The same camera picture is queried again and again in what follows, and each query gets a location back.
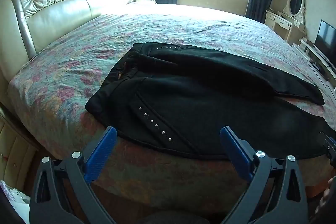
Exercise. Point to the person's right hand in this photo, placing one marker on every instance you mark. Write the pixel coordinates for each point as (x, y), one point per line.
(326, 200)

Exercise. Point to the black studded pants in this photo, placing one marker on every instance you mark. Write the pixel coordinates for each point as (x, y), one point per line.
(197, 98)

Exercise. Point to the white oval vanity mirror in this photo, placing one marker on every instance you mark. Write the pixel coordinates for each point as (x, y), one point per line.
(296, 1)

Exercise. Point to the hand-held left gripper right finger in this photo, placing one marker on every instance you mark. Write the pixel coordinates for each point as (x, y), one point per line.
(236, 153)

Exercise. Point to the cream padded bedside cabinet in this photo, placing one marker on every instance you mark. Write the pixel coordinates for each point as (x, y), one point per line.
(15, 155)

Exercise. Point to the white and purple cloth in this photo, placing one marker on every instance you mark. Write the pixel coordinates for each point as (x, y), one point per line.
(13, 197)

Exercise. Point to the floral bedspread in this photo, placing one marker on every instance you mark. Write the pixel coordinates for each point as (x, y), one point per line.
(78, 61)

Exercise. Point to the cream tufted leather headboard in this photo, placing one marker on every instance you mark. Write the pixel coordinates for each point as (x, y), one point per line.
(57, 14)

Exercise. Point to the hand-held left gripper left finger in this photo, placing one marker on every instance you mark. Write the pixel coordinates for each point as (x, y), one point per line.
(101, 154)

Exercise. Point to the black flat screen television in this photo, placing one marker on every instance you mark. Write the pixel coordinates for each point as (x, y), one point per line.
(325, 40)

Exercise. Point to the white television stand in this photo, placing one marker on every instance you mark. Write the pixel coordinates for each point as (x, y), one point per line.
(315, 56)

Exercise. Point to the cream dressing table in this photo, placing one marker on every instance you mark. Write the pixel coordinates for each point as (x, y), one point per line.
(279, 22)

